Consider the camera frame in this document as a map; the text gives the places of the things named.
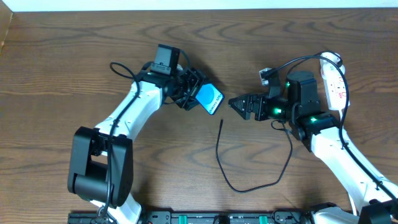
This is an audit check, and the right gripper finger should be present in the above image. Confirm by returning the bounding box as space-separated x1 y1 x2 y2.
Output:
230 102 251 120
228 94 252 106

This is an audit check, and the blue Galaxy smartphone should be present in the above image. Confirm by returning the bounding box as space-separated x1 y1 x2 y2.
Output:
195 83 224 115

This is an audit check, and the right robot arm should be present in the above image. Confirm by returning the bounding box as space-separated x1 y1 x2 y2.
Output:
228 71 397 223

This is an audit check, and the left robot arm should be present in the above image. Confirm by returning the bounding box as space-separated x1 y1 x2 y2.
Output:
67 44 213 223

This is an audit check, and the white USB charger adapter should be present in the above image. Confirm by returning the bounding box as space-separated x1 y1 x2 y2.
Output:
320 52 344 71

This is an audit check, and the white power strip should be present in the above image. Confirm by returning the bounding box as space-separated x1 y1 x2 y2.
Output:
320 69 346 111

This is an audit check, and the black left camera cable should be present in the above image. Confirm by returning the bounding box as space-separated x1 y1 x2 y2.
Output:
98 61 142 218

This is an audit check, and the black USB charging cable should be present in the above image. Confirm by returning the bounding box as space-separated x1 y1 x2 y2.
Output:
215 50 344 194

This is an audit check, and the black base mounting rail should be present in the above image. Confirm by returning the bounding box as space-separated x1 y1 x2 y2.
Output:
67 210 312 224

